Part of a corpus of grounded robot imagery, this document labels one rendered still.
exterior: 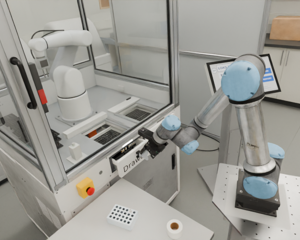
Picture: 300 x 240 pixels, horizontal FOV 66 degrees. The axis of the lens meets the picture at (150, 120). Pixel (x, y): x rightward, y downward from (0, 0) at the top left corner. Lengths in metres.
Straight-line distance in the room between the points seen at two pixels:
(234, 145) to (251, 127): 1.29
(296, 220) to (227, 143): 0.99
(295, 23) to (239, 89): 3.18
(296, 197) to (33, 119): 1.25
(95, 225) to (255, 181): 0.74
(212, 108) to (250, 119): 0.23
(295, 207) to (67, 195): 1.08
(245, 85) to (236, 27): 1.72
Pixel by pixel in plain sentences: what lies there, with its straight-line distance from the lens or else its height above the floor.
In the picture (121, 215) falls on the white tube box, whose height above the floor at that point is 0.80.
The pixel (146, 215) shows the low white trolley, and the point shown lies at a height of 0.76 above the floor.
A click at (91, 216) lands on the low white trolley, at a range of 1.26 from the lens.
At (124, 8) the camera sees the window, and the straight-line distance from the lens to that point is 1.20.
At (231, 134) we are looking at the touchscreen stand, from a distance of 2.07.
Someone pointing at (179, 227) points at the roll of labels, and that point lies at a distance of 1.11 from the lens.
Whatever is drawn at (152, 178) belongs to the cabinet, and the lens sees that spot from 1.74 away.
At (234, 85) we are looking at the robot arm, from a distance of 0.79.
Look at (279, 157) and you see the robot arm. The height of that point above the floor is 1.07.
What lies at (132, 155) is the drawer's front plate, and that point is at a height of 0.91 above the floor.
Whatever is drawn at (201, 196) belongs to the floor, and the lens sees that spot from 2.29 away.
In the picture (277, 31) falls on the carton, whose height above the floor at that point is 1.02.
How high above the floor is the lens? 1.71
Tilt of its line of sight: 30 degrees down
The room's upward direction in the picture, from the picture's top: 5 degrees counter-clockwise
